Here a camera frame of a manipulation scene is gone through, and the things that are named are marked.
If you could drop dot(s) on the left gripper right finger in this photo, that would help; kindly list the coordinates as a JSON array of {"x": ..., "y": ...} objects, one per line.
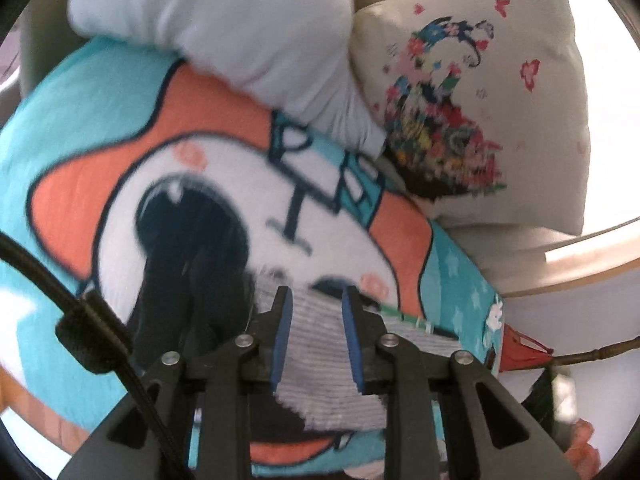
[{"x": 363, "y": 329}]

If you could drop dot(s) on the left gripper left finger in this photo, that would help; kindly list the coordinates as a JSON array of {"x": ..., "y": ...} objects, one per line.
[{"x": 275, "y": 326}]

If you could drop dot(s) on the black white striped pants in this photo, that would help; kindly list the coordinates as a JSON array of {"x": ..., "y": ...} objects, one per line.
[{"x": 195, "y": 297}]

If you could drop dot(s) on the teal cartoon print blanket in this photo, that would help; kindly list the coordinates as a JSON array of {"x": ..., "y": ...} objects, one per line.
[{"x": 123, "y": 147}]

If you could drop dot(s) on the cream floral print pillow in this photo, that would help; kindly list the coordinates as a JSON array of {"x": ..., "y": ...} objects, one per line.
[{"x": 484, "y": 107}]

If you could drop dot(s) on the white plain pillow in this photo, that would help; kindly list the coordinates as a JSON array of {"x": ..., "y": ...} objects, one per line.
[{"x": 291, "y": 55}]

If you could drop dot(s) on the beige padded headboard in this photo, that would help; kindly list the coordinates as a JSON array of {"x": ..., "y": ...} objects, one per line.
[{"x": 46, "y": 38}]

